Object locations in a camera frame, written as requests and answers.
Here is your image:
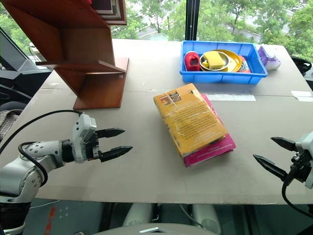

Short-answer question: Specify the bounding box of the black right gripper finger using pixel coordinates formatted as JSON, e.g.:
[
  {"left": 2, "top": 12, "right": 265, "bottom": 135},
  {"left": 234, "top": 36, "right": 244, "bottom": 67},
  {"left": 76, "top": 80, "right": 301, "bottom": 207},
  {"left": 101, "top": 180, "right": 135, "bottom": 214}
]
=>
[
  {"left": 252, "top": 154, "right": 290, "bottom": 182},
  {"left": 270, "top": 137, "right": 298, "bottom": 153}
]

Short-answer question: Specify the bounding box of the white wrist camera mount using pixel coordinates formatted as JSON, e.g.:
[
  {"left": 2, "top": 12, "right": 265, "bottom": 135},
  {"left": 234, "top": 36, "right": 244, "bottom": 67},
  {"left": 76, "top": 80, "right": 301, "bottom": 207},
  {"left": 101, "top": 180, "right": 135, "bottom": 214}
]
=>
[
  {"left": 294, "top": 131, "right": 313, "bottom": 189},
  {"left": 71, "top": 113, "right": 97, "bottom": 164}
]

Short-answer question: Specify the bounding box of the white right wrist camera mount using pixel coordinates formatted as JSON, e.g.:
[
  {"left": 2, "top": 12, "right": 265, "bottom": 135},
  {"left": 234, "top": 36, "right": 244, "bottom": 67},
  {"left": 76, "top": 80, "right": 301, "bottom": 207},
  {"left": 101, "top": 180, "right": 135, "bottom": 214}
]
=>
[{"left": 294, "top": 131, "right": 313, "bottom": 189}]

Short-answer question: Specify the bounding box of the checked cloth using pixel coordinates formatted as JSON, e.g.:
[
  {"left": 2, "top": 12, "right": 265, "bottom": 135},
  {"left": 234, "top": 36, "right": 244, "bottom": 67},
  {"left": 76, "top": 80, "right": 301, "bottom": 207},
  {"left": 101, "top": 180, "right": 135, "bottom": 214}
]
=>
[{"left": 0, "top": 109, "right": 23, "bottom": 142}]

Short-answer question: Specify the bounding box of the white paper label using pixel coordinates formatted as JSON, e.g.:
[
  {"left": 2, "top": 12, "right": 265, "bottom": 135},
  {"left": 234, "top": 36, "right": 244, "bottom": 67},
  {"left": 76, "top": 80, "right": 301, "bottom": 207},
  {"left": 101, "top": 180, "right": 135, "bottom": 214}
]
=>
[{"left": 291, "top": 90, "right": 313, "bottom": 103}]

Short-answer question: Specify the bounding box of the brown wooden bookshelf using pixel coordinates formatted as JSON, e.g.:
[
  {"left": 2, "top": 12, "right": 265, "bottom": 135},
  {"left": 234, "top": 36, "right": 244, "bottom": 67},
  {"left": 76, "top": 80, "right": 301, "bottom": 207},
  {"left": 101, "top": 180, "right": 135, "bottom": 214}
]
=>
[{"left": 1, "top": 0, "right": 130, "bottom": 110}]

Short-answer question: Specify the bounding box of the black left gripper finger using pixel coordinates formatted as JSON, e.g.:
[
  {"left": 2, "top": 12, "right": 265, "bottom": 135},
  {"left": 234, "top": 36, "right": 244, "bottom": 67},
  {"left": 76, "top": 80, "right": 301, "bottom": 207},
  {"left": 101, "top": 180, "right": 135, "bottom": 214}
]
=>
[
  {"left": 98, "top": 145, "right": 134, "bottom": 163},
  {"left": 94, "top": 127, "right": 126, "bottom": 139}
]

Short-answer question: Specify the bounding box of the blue plastic bin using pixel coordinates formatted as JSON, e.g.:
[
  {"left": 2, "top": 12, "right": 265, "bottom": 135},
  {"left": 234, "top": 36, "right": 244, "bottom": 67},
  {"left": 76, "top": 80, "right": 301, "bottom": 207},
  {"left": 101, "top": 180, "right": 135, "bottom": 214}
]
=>
[{"left": 179, "top": 40, "right": 269, "bottom": 85}]

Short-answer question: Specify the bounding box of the silver metal bowl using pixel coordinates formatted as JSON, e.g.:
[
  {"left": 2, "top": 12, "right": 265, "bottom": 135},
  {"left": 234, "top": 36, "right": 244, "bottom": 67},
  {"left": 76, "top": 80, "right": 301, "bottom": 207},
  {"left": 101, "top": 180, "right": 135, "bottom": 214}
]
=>
[{"left": 199, "top": 52, "right": 231, "bottom": 72}]

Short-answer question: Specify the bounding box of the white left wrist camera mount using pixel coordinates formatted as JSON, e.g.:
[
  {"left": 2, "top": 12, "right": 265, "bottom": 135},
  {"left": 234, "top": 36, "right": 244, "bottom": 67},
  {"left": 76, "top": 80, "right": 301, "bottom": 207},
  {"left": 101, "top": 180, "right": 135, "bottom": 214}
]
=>
[{"left": 71, "top": 113, "right": 97, "bottom": 164}]

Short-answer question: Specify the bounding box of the yellow sponge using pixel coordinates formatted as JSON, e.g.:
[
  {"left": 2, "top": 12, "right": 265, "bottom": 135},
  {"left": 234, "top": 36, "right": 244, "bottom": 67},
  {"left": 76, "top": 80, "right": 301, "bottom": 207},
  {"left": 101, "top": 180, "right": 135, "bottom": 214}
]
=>
[{"left": 203, "top": 51, "right": 225, "bottom": 70}]

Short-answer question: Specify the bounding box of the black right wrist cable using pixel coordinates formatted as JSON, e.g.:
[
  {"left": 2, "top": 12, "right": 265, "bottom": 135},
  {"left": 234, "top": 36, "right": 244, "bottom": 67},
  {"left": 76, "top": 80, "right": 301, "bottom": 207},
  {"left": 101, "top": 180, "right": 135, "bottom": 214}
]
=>
[{"left": 282, "top": 164, "right": 313, "bottom": 219}]

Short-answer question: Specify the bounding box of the black bag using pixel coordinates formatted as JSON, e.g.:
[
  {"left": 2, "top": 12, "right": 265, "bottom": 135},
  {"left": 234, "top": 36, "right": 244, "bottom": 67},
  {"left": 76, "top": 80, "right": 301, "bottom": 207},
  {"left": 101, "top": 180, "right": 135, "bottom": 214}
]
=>
[{"left": 290, "top": 55, "right": 313, "bottom": 77}]

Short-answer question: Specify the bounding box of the yellow plate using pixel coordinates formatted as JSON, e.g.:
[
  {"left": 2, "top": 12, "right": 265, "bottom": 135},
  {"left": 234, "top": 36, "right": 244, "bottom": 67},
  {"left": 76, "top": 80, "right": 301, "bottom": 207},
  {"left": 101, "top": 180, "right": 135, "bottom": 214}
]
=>
[{"left": 205, "top": 49, "right": 243, "bottom": 73}]

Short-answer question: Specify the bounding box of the pink paperback book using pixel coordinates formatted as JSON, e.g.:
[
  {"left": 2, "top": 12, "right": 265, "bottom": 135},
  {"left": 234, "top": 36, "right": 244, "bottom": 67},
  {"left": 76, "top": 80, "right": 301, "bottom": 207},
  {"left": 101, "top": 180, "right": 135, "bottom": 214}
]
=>
[{"left": 183, "top": 93, "right": 237, "bottom": 168}]

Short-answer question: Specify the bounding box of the red black snack packet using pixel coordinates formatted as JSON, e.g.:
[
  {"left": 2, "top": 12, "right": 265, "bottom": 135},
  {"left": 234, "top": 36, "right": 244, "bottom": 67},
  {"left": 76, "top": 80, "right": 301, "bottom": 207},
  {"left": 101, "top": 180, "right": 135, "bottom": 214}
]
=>
[{"left": 237, "top": 55, "right": 252, "bottom": 74}]

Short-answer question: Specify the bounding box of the long clear tape strip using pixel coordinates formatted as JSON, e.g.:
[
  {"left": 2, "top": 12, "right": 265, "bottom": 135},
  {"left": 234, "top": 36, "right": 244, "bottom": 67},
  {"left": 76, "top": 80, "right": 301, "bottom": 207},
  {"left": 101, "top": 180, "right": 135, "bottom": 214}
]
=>
[{"left": 204, "top": 93, "right": 257, "bottom": 102}]

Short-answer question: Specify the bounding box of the short black left arm cable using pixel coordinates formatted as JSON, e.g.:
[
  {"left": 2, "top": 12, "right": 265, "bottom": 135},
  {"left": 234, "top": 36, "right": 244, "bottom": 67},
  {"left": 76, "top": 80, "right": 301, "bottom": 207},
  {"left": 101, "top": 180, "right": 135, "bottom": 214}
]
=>
[{"left": 18, "top": 141, "right": 49, "bottom": 188}]

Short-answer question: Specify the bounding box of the dark monitor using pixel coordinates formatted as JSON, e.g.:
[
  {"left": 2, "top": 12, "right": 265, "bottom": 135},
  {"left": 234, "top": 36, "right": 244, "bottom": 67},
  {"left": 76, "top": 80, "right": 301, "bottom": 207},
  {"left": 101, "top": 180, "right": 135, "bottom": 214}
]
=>
[{"left": 0, "top": 26, "right": 40, "bottom": 79}]

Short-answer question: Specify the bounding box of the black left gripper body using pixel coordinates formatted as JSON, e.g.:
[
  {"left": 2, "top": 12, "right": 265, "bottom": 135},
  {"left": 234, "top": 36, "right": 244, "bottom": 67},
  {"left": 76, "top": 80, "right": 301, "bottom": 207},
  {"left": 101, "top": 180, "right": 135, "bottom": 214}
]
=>
[{"left": 85, "top": 131, "right": 103, "bottom": 162}]

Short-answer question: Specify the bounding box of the black window frame post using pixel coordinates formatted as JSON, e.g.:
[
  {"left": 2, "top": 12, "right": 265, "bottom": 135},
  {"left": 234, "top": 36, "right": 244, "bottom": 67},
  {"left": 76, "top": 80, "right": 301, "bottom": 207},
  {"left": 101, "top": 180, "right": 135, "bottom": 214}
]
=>
[{"left": 185, "top": 0, "right": 201, "bottom": 42}]

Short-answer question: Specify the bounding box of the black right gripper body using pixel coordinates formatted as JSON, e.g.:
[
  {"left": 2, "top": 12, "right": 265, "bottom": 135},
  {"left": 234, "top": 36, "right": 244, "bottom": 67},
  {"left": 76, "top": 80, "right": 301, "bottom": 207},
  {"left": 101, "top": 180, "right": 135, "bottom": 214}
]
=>
[{"left": 290, "top": 149, "right": 310, "bottom": 183}]

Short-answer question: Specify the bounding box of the white rounded robot leg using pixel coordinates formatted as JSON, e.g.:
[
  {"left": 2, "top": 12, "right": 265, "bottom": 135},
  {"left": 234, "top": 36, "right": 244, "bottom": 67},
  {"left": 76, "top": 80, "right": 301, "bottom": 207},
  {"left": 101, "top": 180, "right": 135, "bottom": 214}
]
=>
[
  {"left": 121, "top": 203, "right": 154, "bottom": 227},
  {"left": 192, "top": 204, "right": 222, "bottom": 235}
]

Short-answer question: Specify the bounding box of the yellow paperback book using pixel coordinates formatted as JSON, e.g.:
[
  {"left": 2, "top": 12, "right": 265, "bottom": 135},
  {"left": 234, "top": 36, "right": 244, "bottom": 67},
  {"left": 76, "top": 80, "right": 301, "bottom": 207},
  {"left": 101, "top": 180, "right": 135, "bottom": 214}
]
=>
[{"left": 153, "top": 83, "right": 230, "bottom": 158}]

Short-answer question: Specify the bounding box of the purple white cloth packet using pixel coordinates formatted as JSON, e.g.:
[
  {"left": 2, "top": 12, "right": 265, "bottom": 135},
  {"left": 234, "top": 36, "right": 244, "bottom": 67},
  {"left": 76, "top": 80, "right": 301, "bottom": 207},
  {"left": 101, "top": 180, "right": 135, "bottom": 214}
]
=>
[{"left": 257, "top": 46, "right": 282, "bottom": 71}]

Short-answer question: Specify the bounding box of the red plastic toy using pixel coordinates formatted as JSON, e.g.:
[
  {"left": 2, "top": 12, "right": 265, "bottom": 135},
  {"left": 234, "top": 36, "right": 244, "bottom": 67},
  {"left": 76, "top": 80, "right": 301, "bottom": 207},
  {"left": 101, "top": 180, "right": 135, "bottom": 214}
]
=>
[{"left": 183, "top": 50, "right": 201, "bottom": 71}]

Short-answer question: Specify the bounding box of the long black left wrist cable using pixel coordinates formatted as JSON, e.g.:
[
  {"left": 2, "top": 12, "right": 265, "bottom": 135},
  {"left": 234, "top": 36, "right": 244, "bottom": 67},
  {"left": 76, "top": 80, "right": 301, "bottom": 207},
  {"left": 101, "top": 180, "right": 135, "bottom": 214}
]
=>
[{"left": 0, "top": 110, "right": 84, "bottom": 150}]

